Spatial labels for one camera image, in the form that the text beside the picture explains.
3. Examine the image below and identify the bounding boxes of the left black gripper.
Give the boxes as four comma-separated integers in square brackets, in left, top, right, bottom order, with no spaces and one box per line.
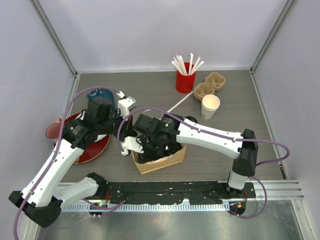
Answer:
[97,109,138,142]

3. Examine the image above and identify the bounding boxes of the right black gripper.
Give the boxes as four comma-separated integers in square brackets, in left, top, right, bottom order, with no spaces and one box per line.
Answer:
[134,132,164,164]

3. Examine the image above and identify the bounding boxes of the brown paper bag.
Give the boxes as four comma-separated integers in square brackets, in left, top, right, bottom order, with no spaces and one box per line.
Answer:
[131,142,187,175]

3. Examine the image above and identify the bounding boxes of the stack of black cup lids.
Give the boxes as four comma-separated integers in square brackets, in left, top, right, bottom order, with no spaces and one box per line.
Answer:
[185,116,198,124]

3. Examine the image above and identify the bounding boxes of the white straw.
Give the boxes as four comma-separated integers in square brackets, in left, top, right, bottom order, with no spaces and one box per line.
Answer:
[167,91,193,113]

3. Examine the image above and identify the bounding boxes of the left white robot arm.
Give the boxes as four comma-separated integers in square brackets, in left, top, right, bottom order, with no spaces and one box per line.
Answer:
[8,97,137,228]

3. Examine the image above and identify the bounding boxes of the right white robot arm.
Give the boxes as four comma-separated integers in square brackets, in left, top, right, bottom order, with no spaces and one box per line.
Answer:
[133,114,259,198]

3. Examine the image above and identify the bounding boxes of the white paper plate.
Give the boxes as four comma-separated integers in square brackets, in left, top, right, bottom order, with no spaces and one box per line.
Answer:
[95,134,107,142]

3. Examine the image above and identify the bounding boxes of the blue cloth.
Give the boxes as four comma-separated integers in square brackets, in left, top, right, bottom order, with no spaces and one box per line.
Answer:
[86,88,116,109]

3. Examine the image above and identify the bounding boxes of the red round plate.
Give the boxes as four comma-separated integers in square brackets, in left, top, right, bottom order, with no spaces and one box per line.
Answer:
[52,112,111,165]

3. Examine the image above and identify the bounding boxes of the pink plastic cup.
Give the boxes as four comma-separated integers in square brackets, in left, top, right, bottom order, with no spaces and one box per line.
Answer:
[45,118,62,142]

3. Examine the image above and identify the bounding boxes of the red straw holder cup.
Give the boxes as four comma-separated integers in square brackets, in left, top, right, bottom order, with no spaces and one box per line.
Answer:
[175,70,196,94]

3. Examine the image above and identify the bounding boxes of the stack of white paper cups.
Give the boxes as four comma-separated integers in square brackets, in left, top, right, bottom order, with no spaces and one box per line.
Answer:
[201,94,221,120]

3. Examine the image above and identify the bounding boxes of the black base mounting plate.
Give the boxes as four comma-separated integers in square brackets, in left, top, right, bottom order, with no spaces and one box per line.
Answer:
[86,181,256,205]

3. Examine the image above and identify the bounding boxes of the white wrapped straws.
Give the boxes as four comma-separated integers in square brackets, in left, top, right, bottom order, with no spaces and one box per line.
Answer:
[171,53,205,76]

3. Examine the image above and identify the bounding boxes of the remaining cardboard carrier stack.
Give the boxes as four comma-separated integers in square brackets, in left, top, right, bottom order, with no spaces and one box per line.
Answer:
[193,72,226,101]

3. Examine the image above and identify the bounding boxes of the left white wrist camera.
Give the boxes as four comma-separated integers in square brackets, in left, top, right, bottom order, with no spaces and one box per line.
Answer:
[116,91,137,118]

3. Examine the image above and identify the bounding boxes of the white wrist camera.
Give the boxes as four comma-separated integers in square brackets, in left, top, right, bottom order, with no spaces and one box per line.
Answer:
[116,91,137,118]
[121,136,144,156]

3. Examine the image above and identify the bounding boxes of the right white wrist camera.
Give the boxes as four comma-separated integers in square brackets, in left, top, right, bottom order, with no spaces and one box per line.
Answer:
[121,136,144,156]

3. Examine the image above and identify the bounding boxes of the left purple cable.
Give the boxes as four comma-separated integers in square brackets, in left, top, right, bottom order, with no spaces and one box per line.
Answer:
[12,86,127,240]

